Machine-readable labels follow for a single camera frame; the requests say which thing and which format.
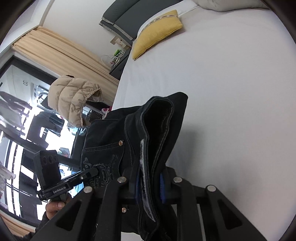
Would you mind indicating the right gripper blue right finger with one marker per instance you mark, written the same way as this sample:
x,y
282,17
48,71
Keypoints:
x,y
180,192

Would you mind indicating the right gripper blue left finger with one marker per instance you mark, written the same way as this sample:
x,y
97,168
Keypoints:
x,y
118,211

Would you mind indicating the black denim pants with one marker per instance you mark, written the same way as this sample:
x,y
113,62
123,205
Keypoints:
x,y
140,137

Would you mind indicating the left forearm black sleeve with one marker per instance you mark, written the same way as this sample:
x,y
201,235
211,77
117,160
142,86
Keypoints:
x,y
30,235

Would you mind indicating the left hand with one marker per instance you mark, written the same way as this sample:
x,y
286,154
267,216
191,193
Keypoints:
x,y
53,207

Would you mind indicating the beige puffer jacket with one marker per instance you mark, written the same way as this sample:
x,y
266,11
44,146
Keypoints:
x,y
68,95

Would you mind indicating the white bed mattress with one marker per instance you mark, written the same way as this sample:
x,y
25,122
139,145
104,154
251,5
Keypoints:
x,y
238,133

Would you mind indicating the dark grey nightstand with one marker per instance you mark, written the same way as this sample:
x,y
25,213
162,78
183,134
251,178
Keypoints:
x,y
117,70

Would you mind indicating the beige curtain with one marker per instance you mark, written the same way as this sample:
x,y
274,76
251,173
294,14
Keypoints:
x,y
64,57

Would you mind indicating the yellow cushion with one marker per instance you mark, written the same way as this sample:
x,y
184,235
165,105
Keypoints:
x,y
157,30

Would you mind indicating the dark grey headboard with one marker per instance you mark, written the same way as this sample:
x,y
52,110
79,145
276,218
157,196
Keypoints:
x,y
125,17

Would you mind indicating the rolled white duvet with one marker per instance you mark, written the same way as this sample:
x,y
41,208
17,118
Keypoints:
x,y
230,5

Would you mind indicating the black camera box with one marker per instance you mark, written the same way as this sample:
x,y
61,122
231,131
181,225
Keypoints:
x,y
47,168

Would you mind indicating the white wire basket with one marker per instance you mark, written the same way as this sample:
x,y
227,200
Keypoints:
x,y
110,60

